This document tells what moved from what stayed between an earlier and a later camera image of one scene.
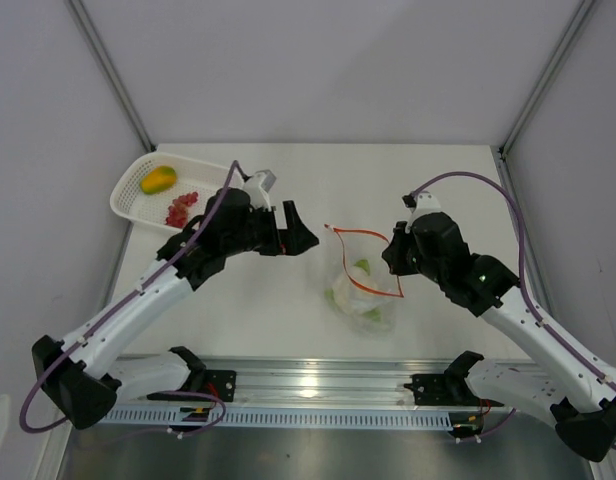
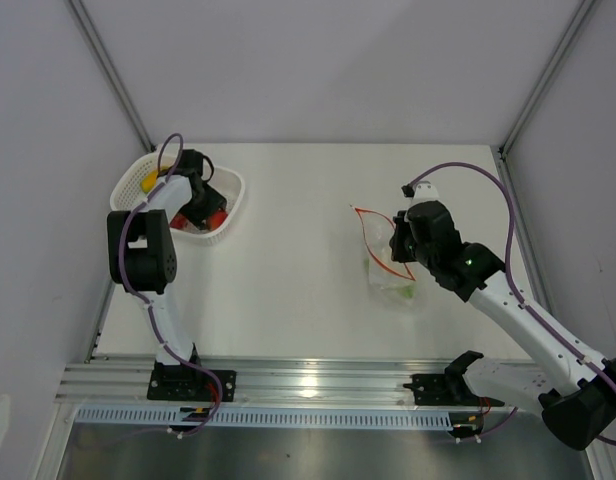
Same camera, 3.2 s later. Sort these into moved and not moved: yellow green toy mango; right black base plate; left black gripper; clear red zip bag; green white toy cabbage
Moved: green white toy cabbage; clear red zip bag; left black gripper
Not moved: right black base plate; yellow green toy mango
